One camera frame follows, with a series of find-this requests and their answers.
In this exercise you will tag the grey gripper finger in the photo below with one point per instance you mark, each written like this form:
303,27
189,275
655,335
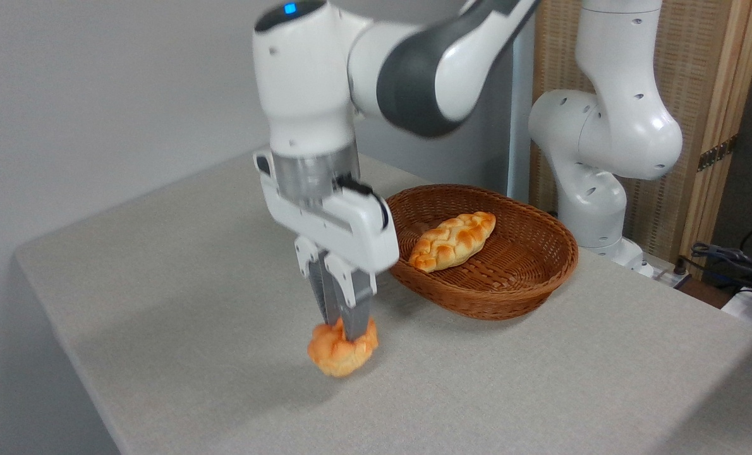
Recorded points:
357,309
318,284

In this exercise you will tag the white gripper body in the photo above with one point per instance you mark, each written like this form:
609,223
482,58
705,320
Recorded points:
351,234

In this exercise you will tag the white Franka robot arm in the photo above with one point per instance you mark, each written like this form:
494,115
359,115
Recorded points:
313,82

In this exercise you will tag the white power strip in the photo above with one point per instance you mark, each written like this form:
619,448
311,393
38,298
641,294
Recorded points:
667,275

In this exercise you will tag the brown oval wicker basket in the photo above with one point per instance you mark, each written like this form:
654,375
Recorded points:
515,278

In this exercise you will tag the long braided bread loaf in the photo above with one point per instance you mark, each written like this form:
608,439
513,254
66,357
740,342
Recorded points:
453,241

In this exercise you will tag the round knotted bread roll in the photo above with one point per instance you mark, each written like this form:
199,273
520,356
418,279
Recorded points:
338,354

